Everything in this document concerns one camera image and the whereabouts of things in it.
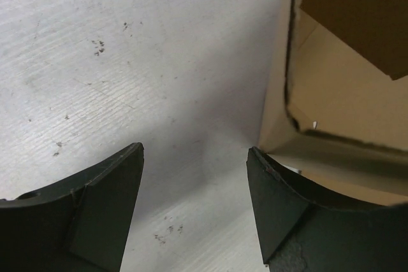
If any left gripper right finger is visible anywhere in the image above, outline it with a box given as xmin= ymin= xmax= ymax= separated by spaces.
xmin=247 ymin=147 xmax=407 ymax=271

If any cardboard box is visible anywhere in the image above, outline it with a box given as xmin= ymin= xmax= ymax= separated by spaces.
xmin=259 ymin=0 xmax=407 ymax=205

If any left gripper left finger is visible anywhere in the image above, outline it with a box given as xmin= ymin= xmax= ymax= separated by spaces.
xmin=1 ymin=143 xmax=144 ymax=271

